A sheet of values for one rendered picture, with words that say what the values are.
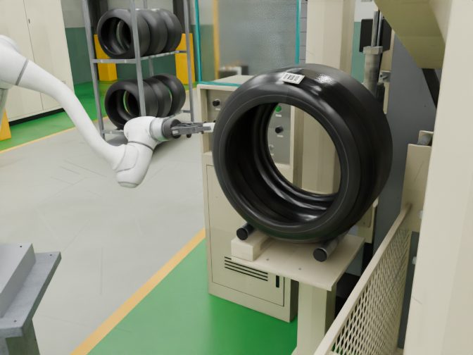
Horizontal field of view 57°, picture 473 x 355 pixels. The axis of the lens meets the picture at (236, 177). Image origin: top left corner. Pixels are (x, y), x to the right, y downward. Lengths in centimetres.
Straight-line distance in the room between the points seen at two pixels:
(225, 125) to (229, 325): 142
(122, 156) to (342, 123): 82
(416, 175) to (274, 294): 124
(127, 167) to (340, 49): 86
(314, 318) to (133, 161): 102
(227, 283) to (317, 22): 160
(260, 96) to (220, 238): 134
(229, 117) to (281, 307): 141
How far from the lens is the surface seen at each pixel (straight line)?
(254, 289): 254
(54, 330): 272
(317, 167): 168
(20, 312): 175
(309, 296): 196
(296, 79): 125
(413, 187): 153
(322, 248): 138
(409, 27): 103
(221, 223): 245
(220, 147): 140
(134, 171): 165
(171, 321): 259
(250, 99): 131
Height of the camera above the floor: 160
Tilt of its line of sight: 20 degrees down
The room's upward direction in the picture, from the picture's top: 1 degrees counter-clockwise
